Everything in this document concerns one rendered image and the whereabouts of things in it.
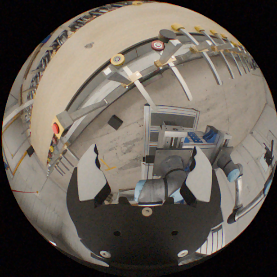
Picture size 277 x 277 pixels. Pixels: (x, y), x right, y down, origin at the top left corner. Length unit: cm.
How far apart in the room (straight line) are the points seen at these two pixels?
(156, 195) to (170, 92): 135
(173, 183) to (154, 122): 100
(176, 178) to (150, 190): 13
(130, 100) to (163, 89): 52
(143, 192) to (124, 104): 129
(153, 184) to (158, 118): 101
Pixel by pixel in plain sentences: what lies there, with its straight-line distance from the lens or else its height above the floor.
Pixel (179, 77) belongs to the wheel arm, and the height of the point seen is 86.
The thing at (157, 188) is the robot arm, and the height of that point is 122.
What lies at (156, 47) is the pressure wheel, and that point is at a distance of 60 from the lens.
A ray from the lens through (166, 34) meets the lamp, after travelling 37.
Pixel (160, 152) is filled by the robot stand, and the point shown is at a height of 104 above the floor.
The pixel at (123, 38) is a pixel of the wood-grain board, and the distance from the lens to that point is 66.
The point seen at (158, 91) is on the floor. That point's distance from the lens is 144.
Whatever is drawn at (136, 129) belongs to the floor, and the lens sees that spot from 156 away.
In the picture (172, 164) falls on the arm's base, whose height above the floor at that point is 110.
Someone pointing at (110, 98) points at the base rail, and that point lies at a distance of 77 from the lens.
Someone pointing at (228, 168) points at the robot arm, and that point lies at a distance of 76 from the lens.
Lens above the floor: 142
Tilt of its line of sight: 60 degrees down
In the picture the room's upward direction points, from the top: 175 degrees counter-clockwise
